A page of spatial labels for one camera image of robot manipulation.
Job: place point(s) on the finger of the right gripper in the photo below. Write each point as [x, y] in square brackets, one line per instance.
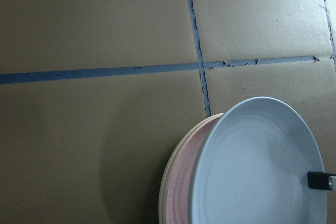
[321, 180]

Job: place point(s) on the blue plate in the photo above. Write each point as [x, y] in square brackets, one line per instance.
[253, 166]

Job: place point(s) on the pink plate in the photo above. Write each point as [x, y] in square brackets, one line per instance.
[181, 171]

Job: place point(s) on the cream plate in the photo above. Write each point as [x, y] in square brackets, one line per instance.
[170, 161]

